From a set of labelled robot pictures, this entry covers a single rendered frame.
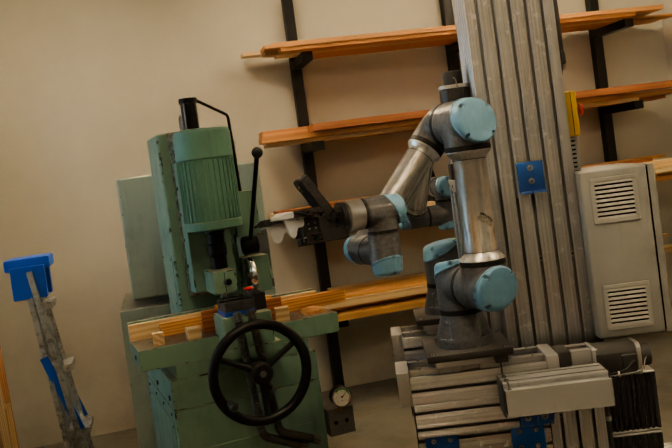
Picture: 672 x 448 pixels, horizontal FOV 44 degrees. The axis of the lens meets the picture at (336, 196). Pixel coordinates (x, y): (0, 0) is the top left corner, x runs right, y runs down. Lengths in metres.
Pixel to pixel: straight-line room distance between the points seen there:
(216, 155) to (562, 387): 1.17
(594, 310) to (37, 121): 3.45
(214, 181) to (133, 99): 2.50
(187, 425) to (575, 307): 1.15
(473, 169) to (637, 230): 0.57
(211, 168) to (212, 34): 2.59
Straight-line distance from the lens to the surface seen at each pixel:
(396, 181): 2.13
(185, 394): 2.45
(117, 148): 4.93
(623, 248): 2.42
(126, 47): 4.99
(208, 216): 2.49
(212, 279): 2.55
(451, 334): 2.23
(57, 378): 3.25
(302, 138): 4.52
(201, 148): 2.49
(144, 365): 2.41
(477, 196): 2.08
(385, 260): 1.97
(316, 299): 2.67
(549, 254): 2.42
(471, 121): 2.05
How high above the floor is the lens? 1.33
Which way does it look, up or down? 2 degrees down
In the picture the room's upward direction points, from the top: 8 degrees counter-clockwise
